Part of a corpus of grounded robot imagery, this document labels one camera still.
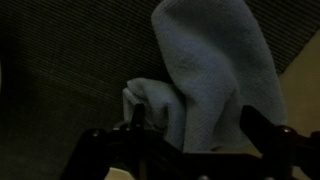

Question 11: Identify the dark fabric placemat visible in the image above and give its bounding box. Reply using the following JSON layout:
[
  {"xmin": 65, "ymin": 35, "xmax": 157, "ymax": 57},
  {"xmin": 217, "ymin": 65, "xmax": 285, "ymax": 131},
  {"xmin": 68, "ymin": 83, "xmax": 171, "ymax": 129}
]
[{"xmin": 0, "ymin": 0, "xmax": 320, "ymax": 180}]

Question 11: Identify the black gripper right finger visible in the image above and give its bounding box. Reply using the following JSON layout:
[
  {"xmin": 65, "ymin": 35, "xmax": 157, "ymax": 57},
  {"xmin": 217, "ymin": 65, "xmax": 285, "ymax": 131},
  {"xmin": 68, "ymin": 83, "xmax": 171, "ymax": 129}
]
[{"xmin": 239, "ymin": 105, "xmax": 320, "ymax": 180}]

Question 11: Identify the blue microfibre towel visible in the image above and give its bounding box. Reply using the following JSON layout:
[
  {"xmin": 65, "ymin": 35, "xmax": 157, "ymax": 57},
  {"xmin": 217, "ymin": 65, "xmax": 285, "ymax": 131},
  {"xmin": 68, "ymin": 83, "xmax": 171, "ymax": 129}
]
[{"xmin": 121, "ymin": 0, "xmax": 289, "ymax": 154}]

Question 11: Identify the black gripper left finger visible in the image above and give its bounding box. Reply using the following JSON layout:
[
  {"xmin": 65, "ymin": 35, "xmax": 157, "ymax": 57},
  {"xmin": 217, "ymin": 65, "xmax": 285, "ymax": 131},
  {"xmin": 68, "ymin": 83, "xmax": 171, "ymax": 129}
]
[{"xmin": 59, "ymin": 103, "xmax": 188, "ymax": 180}]

